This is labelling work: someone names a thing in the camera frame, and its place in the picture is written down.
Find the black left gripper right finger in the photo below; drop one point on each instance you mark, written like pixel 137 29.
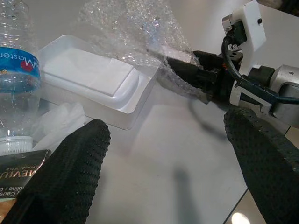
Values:
pixel 266 163

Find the white plastic packaging tray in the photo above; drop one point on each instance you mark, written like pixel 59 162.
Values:
pixel 93 74

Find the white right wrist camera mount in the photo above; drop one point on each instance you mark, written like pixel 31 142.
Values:
pixel 253 30

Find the clear bubble wrap sheet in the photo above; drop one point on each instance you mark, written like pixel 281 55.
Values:
pixel 130 28

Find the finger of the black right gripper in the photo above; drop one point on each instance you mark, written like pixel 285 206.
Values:
pixel 184 66
pixel 196 89

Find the black cigarette pack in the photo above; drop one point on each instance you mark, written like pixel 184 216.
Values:
pixel 21 172

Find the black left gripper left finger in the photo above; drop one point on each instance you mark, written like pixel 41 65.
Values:
pixel 67 177

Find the crumpled white plastic wrapper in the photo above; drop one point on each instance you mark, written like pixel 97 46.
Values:
pixel 56 121

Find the clear plastic water bottle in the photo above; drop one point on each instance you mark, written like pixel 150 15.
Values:
pixel 16 98

